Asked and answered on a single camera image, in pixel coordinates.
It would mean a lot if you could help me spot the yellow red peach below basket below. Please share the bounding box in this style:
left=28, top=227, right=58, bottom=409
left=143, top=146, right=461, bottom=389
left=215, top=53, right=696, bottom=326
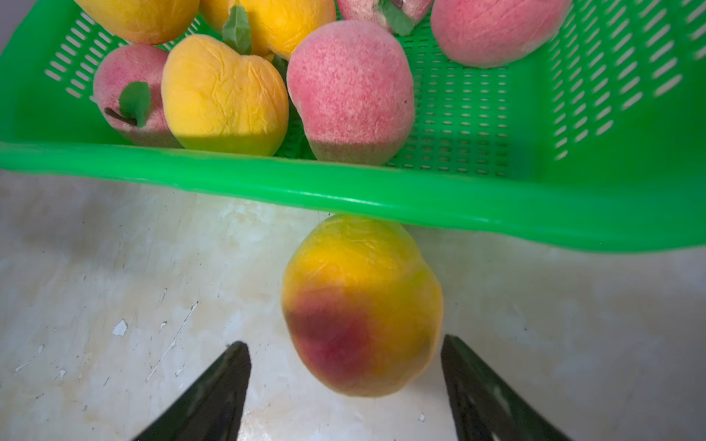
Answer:
left=281, top=215, right=444, bottom=398

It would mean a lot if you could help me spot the yellow peach with red spot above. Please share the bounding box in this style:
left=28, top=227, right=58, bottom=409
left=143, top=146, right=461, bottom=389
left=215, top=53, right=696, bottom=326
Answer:
left=75, top=0, right=200, bottom=45

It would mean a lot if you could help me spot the green plastic basket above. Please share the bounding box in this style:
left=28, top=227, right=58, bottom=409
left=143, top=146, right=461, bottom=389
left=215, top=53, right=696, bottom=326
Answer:
left=1, top=1, right=705, bottom=253

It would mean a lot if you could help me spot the pink peach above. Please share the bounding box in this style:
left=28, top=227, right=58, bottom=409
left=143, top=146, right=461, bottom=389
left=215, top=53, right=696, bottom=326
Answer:
left=287, top=20, right=416, bottom=165
left=338, top=0, right=433, bottom=36
left=93, top=44, right=180, bottom=148
left=430, top=0, right=572, bottom=69

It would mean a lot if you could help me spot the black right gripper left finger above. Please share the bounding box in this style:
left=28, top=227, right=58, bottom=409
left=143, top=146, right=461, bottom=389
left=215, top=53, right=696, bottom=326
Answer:
left=135, top=341, right=251, bottom=441

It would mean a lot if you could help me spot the yellow peach with green leaf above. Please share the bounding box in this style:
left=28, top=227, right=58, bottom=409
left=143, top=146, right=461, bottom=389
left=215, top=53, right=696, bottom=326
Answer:
left=200, top=0, right=336, bottom=61

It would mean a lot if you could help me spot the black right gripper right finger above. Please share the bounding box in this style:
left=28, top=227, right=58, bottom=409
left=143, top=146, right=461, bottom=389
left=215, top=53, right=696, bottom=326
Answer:
left=441, top=334, right=569, bottom=441

